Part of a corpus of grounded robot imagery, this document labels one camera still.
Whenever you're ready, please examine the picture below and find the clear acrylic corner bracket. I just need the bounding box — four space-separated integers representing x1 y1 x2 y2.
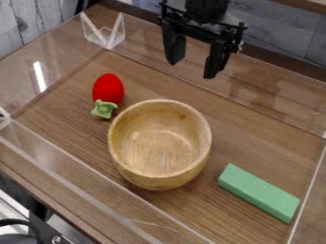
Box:
80 12 124 50

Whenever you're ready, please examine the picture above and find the red toy fruit green stem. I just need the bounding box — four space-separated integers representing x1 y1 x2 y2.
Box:
92 73 124 119

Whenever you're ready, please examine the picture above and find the black cable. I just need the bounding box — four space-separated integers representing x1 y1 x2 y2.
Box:
0 218 41 244

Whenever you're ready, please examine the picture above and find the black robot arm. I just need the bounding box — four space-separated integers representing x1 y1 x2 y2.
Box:
157 0 247 79

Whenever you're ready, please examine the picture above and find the green rectangular block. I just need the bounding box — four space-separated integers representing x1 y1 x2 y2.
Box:
216 163 300 224

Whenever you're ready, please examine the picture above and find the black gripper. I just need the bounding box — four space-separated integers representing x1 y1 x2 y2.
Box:
158 0 247 79

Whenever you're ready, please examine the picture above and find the black table clamp bracket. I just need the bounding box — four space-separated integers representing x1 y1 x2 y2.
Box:
27 202 73 244

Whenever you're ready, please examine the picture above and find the wooden bowl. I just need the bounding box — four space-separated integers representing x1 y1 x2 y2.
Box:
106 99 212 191

